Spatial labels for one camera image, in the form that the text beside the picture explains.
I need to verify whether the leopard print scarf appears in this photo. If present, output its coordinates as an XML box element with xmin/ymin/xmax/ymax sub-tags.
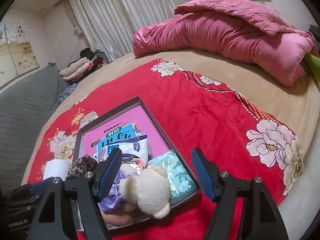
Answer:
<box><xmin>66</xmin><ymin>155</ymin><xmax>98</xmax><ymax>180</ymax></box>

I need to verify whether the plush doll with pink dress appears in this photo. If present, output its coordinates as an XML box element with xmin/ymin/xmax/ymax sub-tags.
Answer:
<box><xmin>99</xmin><ymin>154</ymin><xmax>146</xmax><ymax>226</ymax></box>

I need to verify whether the green floral tissue pack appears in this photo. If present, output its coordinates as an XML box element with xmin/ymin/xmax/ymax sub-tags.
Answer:
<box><xmin>147</xmin><ymin>150</ymin><xmax>196</xmax><ymax>200</ymax></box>

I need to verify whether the plush bear with purple dress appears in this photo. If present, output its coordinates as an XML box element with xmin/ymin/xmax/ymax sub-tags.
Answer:
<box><xmin>97</xmin><ymin>163</ymin><xmax>171</xmax><ymax>220</ymax></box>

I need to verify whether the white blue snack packet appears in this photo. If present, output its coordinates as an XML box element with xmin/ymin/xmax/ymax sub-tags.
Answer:
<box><xmin>94</xmin><ymin>135</ymin><xmax>149</xmax><ymax>164</ymax></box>

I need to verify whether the white paper towel roll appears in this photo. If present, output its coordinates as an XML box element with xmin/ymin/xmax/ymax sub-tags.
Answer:
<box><xmin>43</xmin><ymin>159</ymin><xmax>71</xmax><ymax>181</ymax></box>

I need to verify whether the red floral blanket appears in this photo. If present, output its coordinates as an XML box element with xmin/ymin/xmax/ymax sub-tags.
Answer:
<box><xmin>27</xmin><ymin>59</ymin><xmax>303</xmax><ymax>239</ymax></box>

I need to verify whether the pink and blue book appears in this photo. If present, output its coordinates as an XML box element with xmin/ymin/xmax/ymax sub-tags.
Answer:
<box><xmin>79</xmin><ymin>105</ymin><xmax>171</xmax><ymax>158</ymax></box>

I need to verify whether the grey quilted headboard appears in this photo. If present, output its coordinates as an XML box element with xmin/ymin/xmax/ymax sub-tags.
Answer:
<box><xmin>1</xmin><ymin>63</ymin><xmax>69</xmax><ymax>192</ymax></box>

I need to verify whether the dark tray box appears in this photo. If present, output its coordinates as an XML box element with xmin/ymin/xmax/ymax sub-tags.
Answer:
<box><xmin>73</xmin><ymin>97</ymin><xmax>200</xmax><ymax>226</ymax></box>

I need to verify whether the stack of folded clothes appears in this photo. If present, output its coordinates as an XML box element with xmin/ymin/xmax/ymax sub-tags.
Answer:
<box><xmin>59</xmin><ymin>48</ymin><xmax>110</xmax><ymax>85</ymax></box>

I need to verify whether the pink folded quilt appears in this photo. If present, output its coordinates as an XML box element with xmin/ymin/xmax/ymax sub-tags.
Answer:
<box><xmin>132</xmin><ymin>0</ymin><xmax>319</xmax><ymax>87</ymax></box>

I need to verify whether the white curtain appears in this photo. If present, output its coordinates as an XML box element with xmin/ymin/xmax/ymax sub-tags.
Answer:
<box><xmin>68</xmin><ymin>0</ymin><xmax>186</xmax><ymax>61</ymax></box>

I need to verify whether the floral wall painting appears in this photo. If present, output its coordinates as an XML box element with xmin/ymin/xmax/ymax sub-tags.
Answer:
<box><xmin>0</xmin><ymin>24</ymin><xmax>40</xmax><ymax>87</ymax></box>

